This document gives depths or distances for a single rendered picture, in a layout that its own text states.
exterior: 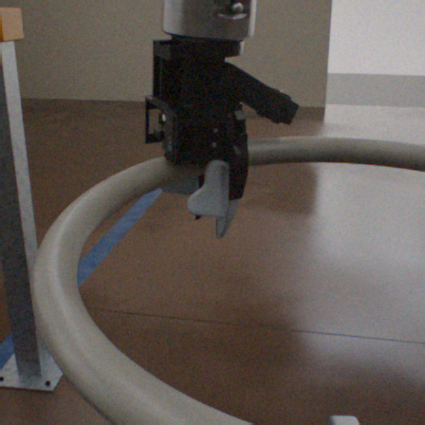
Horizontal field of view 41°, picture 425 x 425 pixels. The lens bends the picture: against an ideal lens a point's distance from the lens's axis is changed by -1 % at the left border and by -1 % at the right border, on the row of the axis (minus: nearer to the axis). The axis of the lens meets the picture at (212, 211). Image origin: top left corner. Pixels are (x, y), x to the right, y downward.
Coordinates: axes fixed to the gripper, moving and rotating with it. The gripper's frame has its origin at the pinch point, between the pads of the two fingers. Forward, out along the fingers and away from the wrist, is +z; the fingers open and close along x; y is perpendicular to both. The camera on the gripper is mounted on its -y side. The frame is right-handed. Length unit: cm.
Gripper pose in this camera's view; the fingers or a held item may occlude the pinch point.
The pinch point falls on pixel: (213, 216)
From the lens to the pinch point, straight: 65.1
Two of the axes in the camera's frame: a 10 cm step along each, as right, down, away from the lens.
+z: -0.6, 9.0, 4.3
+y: -8.5, 1.8, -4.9
